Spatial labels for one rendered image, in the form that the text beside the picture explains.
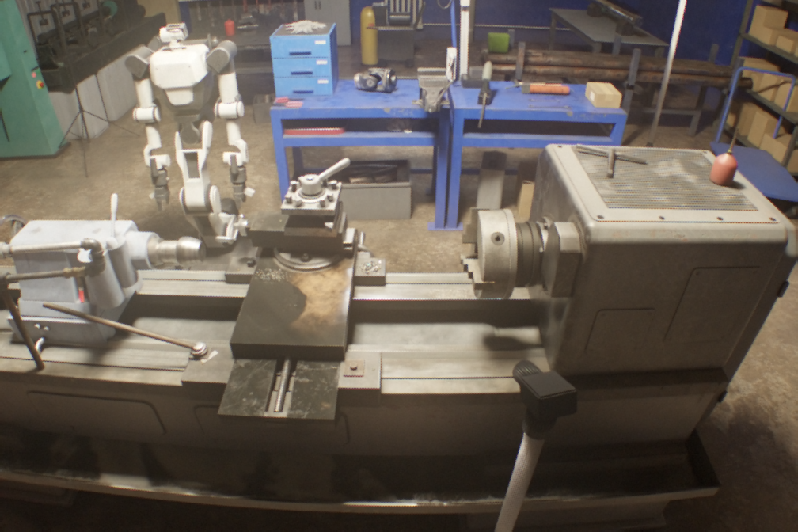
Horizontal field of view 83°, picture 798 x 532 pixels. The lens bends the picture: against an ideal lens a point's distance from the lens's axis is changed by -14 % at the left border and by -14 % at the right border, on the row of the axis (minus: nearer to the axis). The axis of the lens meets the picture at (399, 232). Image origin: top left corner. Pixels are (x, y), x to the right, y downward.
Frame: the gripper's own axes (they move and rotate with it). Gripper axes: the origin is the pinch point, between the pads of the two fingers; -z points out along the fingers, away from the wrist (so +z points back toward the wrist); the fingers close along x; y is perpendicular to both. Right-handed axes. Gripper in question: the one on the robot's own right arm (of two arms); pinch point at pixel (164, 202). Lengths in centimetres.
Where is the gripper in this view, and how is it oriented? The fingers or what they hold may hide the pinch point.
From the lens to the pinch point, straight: 299.0
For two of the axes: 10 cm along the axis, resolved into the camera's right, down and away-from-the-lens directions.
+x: 0.3, 3.9, -9.2
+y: 10.0, -0.2, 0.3
